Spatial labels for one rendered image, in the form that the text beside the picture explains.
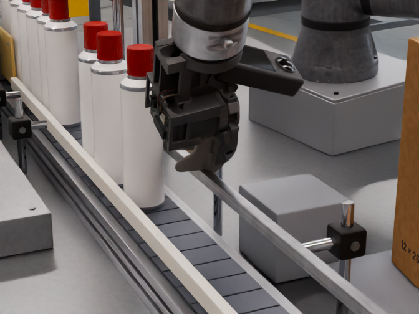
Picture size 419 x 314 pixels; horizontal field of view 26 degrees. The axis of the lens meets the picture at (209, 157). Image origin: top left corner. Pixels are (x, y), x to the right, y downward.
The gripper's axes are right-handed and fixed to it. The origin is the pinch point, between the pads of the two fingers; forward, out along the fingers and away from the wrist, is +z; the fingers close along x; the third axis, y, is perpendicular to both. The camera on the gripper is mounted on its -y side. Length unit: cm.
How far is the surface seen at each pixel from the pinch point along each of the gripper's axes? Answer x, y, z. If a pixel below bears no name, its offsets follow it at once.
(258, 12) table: -152, -98, 124
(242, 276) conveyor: 15.5, 2.8, 0.4
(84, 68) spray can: -23.9, 7.4, 4.0
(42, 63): -45, 8, 21
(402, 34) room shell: -294, -300, 308
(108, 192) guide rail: -5.8, 10.4, 7.8
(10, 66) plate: -57, 10, 33
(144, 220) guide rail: 4.2, 9.7, 1.5
